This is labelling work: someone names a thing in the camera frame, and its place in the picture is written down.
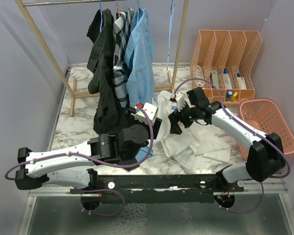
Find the grey plaid shirt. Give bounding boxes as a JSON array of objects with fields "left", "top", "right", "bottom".
[{"left": 113, "top": 8, "right": 135, "bottom": 114}]

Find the yellow stamp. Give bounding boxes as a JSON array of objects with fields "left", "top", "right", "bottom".
[{"left": 229, "top": 92, "right": 239, "bottom": 102}]

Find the blue stamp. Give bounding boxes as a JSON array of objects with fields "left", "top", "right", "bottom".
[{"left": 225, "top": 91, "right": 233, "bottom": 101}]

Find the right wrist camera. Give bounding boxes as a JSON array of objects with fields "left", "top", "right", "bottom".
[{"left": 169, "top": 93, "right": 189, "bottom": 113}]

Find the pink laundry basket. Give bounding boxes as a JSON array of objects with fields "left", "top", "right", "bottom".
[{"left": 238, "top": 98, "right": 294, "bottom": 157}]

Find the black pinstripe shirt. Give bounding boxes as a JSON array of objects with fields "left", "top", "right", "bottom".
[{"left": 85, "top": 8, "right": 143, "bottom": 171}]

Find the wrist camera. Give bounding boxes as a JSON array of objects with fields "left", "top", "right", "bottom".
[
  {"left": 134, "top": 102, "right": 158, "bottom": 125},
  {"left": 169, "top": 93, "right": 189, "bottom": 113}
]

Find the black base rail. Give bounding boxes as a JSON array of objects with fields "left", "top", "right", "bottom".
[{"left": 70, "top": 172, "right": 245, "bottom": 205}]

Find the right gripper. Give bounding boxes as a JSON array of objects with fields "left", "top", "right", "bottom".
[{"left": 168, "top": 100, "right": 199, "bottom": 134}]

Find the white shirt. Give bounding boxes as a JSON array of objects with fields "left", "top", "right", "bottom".
[{"left": 152, "top": 91, "right": 231, "bottom": 169}]

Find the orange file organizer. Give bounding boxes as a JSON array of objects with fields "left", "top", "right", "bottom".
[{"left": 190, "top": 30, "right": 262, "bottom": 107}]

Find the light blue shirt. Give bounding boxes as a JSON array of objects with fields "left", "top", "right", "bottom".
[{"left": 126, "top": 7, "right": 156, "bottom": 157}]

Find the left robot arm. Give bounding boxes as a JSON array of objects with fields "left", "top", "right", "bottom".
[{"left": 13, "top": 103, "right": 162, "bottom": 193}]

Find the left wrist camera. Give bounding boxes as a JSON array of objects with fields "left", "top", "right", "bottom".
[{"left": 134, "top": 102, "right": 158, "bottom": 125}]

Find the wooden clothes rack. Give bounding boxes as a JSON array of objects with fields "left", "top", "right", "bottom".
[{"left": 15, "top": 0, "right": 190, "bottom": 117}]

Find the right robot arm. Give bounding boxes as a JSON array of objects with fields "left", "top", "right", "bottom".
[{"left": 168, "top": 87, "right": 286, "bottom": 191}]

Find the blue wire hanger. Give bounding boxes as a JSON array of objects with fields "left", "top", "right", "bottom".
[{"left": 166, "top": 0, "right": 175, "bottom": 71}]

